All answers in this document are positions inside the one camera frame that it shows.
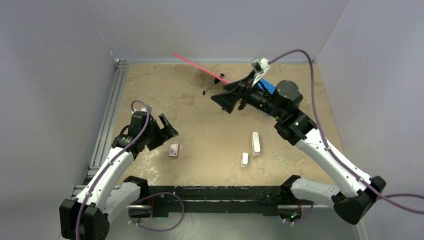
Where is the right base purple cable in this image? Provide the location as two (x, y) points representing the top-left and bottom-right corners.
(283, 202), (314, 226)

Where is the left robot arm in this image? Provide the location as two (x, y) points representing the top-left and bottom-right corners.
(59, 109), (179, 240)

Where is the black base bar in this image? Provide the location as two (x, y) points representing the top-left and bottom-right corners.
(136, 185), (312, 218)

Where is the pink board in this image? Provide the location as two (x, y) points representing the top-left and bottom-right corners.
(173, 53), (232, 84)

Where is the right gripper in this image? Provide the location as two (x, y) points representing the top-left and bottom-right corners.
(211, 70), (284, 120)

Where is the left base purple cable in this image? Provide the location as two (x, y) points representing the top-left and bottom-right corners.
(127, 192), (186, 233)

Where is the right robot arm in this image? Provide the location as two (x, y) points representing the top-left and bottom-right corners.
(210, 75), (386, 225)

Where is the black wire stand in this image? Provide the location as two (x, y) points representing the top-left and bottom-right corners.
(202, 73), (228, 110)

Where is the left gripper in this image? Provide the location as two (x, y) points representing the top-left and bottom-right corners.
(142, 114), (177, 151)

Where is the blue folder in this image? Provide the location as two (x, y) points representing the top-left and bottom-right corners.
(256, 78), (277, 115)

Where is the small white stapler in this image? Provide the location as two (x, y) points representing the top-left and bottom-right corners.
(240, 152), (249, 168)

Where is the red white staple box sleeve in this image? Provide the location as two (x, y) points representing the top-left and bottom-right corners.
(168, 142), (180, 158)

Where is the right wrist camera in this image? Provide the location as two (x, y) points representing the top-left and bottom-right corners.
(251, 58), (270, 87)

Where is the long white stapler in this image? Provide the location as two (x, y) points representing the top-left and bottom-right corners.
(251, 132), (261, 156)

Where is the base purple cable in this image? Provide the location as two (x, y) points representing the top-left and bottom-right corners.
(283, 202), (314, 226)
(127, 192), (186, 233)

